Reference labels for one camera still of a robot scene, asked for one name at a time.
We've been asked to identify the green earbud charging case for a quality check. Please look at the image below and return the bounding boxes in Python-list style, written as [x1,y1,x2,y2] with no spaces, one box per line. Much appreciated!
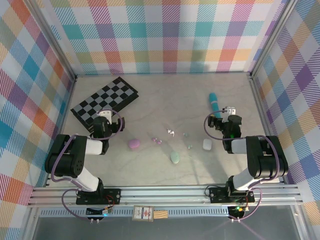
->
[169,151,181,165]

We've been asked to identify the teal marker pen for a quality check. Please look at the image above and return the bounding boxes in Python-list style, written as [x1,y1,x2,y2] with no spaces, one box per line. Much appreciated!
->
[208,92,224,120]

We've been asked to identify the black grey folding chessboard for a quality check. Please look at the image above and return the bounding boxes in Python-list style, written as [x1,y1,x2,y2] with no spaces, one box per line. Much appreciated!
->
[69,76,140,133]

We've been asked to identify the small controller board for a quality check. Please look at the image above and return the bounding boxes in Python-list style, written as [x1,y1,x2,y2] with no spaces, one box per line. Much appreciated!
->
[228,205,247,219]
[86,206,113,218]

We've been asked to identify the small wooden block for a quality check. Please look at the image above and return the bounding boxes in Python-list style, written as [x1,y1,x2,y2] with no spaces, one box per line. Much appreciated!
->
[152,210,168,220]

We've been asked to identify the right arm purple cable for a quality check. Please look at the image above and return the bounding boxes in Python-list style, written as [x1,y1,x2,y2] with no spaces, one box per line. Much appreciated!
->
[204,112,280,222]

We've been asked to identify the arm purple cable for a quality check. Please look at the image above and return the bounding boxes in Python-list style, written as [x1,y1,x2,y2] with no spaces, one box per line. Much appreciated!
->
[204,112,280,222]
[51,108,126,222]

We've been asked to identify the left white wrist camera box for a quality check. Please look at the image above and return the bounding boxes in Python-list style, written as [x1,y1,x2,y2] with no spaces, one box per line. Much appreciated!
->
[96,109,113,124]

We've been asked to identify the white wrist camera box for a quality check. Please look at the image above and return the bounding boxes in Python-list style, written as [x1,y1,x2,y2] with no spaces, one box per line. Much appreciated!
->
[222,106,237,123]
[96,109,113,124]

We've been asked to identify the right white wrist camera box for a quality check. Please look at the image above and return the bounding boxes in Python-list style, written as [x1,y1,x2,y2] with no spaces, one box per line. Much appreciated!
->
[222,106,237,123]

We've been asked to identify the aluminium side rail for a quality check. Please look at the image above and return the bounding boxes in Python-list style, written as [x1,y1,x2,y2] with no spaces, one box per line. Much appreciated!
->
[248,72,287,186]
[44,76,78,188]

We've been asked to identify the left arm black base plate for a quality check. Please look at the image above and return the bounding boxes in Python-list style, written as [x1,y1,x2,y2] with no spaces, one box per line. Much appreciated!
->
[75,187,122,206]

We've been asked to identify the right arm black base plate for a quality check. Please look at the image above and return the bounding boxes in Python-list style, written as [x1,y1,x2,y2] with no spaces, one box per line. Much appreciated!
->
[208,186,256,204]

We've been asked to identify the aluminium mounting rail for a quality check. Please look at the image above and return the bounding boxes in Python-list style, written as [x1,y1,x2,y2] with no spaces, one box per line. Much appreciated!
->
[26,183,305,209]

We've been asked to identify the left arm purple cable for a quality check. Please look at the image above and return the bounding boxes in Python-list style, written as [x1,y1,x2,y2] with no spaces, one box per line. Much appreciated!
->
[51,108,126,222]

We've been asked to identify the perforated metal cable tray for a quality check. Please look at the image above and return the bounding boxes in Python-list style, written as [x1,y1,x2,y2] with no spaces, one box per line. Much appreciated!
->
[39,208,231,218]

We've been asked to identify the aluminium frame post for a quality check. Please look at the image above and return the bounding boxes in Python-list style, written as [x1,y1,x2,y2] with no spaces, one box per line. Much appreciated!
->
[23,0,78,82]
[248,0,300,78]

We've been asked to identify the aluminium frame leg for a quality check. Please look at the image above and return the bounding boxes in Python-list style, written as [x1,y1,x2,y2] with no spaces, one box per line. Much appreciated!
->
[21,206,41,240]
[291,204,310,240]

